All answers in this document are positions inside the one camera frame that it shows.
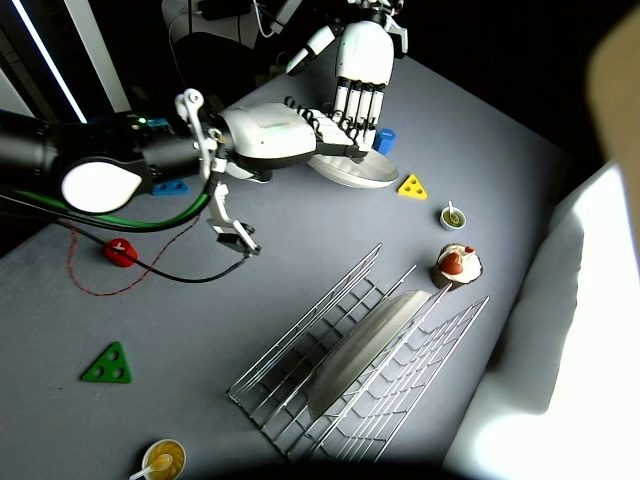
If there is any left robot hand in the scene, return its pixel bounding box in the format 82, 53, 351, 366
284, 19, 395, 151

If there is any white ceramic plate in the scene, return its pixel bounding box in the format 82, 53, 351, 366
305, 149, 400, 189
307, 289, 432, 420

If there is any blue hexagonal block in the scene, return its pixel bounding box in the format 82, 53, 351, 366
372, 128, 398, 155

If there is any yellow triangle block with holes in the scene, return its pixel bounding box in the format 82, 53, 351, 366
397, 173, 429, 201

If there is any small white bowl olive filling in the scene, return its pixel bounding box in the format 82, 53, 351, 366
439, 205, 467, 232

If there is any blue triangle block with holes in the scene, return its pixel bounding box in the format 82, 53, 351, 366
152, 180, 191, 196

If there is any toy cupcake with red heart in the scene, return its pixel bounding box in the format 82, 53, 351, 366
432, 243, 485, 292

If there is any beige blurred board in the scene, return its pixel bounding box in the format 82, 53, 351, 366
584, 0, 640, 174

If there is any red cylinder block white cross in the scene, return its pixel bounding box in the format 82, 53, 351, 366
103, 238, 139, 269

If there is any bright light strip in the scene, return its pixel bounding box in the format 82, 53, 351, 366
10, 0, 90, 125

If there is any white backdrop sheet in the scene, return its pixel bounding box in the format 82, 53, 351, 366
443, 159, 640, 480

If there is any green triangle block with holes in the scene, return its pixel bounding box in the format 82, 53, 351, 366
81, 341, 135, 385

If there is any white bowl yellow filling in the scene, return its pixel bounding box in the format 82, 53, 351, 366
142, 438, 187, 480

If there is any white plastic spoon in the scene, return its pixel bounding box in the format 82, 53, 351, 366
129, 453, 175, 480

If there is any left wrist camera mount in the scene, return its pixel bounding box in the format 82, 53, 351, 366
385, 14, 409, 55

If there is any white adapter with cable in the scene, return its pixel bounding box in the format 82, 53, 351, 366
252, 0, 304, 37

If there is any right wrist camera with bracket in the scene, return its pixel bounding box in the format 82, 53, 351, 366
174, 88, 262, 257

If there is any green cable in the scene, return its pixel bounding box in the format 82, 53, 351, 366
0, 189, 211, 232

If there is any silver wire dish rack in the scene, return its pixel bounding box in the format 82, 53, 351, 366
227, 243, 491, 464

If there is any black camera cable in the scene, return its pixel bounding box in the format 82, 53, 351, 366
49, 214, 249, 284

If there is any red black twisted wire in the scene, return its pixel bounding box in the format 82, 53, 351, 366
67, 214, 201, 296

